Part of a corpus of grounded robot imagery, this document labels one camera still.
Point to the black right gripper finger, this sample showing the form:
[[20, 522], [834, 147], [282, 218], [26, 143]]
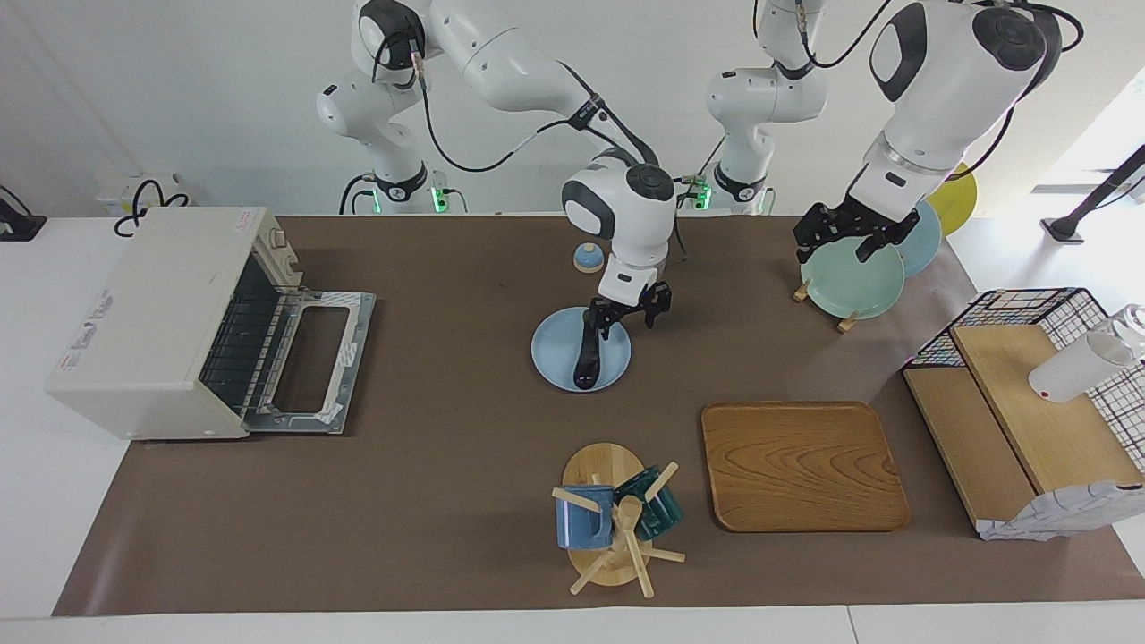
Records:
[[656, 317], [601, 327]]

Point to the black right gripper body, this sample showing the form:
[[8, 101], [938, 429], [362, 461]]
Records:
[[631, 306]]

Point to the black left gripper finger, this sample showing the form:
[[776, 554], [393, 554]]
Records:
[[869, 248], [803, 251]]

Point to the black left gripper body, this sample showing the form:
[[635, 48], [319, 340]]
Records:
[[863, 219]]

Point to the dark purple eggplant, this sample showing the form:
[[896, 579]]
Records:
[[587, 362]]

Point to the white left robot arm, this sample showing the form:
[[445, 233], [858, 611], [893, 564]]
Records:
[[948, 80]]

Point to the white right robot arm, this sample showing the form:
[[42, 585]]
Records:
[[501, 54]]

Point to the white toaster oven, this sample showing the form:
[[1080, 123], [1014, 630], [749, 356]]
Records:
[[152, 313]]

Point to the wooden plate rack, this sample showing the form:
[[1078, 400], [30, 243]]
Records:
[[801, 291]]

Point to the pale green plate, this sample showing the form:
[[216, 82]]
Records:
[[850, 286]]

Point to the light blue racked plate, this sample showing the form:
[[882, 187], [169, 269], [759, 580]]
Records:
[[926, 241]]

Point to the yellow plate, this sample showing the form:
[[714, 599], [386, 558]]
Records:
[[959, 201]]

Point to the wooden mug tree stand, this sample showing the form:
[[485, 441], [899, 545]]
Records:
[[601, 465]]

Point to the dark green mug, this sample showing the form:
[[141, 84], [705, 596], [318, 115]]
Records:
[[660, 514]]

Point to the blue mug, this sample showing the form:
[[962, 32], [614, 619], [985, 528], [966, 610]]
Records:
[[580, 523]]

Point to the wooden serving tray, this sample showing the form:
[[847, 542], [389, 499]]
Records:
[[805, 465]]

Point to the wooden stepped shelf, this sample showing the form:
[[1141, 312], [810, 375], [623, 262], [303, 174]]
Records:
[[1038, 402]]

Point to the black floor stand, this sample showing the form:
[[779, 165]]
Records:
[[1096, 197]]

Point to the white cup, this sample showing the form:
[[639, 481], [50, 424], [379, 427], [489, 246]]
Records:
[[1073, 371]]

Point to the brown table mat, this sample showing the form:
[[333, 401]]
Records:
[[402, 519]]

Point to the white patterned cloth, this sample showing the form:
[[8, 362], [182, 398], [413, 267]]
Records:
[[1055, 519]]

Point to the white power strip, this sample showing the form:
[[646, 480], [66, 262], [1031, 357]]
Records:
[[116, 192]]

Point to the black desk object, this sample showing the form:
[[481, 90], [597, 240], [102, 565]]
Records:
[[18, 224]]

